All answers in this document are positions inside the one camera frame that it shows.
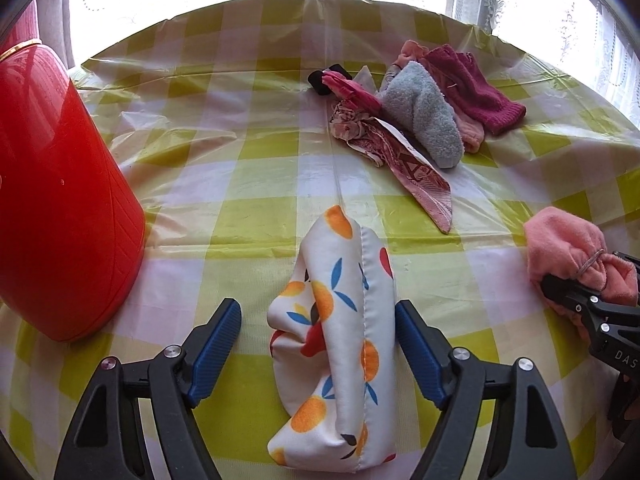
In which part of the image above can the black hair clip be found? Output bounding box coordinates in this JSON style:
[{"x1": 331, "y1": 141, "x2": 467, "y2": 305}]
[{"x1": 307, "y1": 64, "x2": 351, "y2": 97}]

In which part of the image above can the red thermos bottle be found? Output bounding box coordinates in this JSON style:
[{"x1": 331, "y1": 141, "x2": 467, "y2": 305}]
[{"x1": 0, "y1": 0, "x2": 147, "y2": 344}]

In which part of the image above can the magenta knitted sock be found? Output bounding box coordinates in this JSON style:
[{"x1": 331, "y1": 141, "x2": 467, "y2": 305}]
[{"x1": 417, "y1": 44, "x2": 528, "y2": 136}]

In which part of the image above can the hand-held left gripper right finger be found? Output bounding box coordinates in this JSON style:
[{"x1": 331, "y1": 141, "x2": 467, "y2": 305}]
[{"x1": 395, "y1": 300, "x2": 578, "y2": 480}]

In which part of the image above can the sheer floral lace curtain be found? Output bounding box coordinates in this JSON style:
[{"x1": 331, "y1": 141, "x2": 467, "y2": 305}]
[{"x1": 65, "y1": 0, "x2": 640, "y2": 103}]

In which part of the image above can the pink towel cloth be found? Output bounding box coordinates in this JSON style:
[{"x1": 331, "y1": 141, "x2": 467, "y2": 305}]
[{"x1": 523, "y1": 206, "x2": 640, "y2": 307}]

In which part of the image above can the yellow checkered tablecloth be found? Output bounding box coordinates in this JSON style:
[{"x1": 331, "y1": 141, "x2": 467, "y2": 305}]
[{"x1": 0, "y1": 0, "x2": 640, "y2": 480}]

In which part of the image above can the white fruit print pouch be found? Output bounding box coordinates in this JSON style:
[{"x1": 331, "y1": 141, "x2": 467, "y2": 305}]
[{"x1": 266, "y1": 205, "x2": 399, "y2": 474}]

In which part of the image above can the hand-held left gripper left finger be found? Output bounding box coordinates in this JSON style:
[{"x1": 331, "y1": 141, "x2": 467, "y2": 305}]
[{"x1": 54, "y1": 298, "x2": 243, "y2": 480}]

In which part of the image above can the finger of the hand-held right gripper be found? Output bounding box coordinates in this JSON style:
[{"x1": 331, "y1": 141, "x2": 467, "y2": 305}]
[
  {"x1": 540, "y1": 273, "x2": 640, "y2": 322},
  {"x1": 550, "y1": 301, "x2": 618, "y2": 356}
]

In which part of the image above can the light pink floral cloth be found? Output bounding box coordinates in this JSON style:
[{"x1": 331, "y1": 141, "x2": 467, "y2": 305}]
[{"x1": 330, "y1": 100, "x2": 387, "y2": 144}]

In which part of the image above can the pink patterned cloth strip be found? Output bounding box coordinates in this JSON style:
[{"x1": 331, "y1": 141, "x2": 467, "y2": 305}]
[{"x1": 347, "y1": 117, "x2": 454, "y2": 235}]

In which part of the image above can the grey fuzzy sock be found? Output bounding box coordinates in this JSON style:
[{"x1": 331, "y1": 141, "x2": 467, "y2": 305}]
[{"x1": 378, "y1": 62, "x2": 462, "y2": 169}]

